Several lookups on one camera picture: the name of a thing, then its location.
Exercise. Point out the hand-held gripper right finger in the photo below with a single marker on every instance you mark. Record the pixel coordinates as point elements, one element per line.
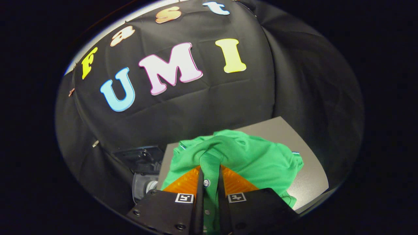
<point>222,202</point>

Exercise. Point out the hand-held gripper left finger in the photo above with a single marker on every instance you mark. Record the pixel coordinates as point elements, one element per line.
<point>199,202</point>

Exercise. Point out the green polo shirt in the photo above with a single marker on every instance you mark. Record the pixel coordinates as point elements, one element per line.
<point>254,160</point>

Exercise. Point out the grey cabinet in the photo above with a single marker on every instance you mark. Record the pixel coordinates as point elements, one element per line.
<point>277,130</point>

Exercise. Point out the silver clip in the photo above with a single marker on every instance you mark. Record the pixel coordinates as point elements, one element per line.
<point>95,143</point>

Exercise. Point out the red clip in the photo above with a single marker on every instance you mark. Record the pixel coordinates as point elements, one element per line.
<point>71,92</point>

